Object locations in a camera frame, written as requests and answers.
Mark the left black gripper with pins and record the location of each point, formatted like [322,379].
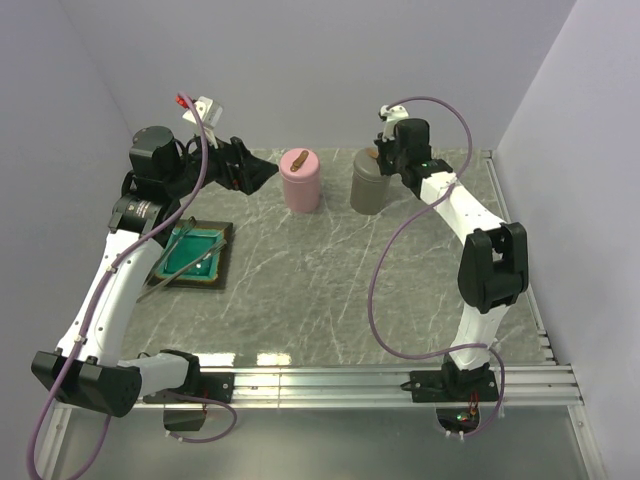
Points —
[251,171]

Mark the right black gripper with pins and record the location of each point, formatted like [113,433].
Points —
[382,147]

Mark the grey round lid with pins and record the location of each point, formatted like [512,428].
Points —
[366,168]

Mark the pink round lid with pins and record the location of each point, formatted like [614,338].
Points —
[299,164]

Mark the metal tongs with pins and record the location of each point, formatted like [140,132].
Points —
[185,255]

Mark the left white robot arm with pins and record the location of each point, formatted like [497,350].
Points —
[152,198]

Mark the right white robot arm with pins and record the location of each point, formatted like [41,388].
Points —
[493,269]

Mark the pink cylindrical container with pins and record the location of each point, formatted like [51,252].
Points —
[302,197]

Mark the grey cylindrical container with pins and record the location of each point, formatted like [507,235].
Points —
[368,198]

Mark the black teal square plate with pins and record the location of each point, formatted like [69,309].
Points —
[200,255]

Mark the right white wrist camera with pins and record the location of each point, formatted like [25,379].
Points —
[391,115]

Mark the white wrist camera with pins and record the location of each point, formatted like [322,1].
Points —
[209,111]
[391,115]

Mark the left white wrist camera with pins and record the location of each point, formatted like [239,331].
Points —
[209,111]

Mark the aluminium mounting rail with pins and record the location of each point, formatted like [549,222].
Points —
[310,387]

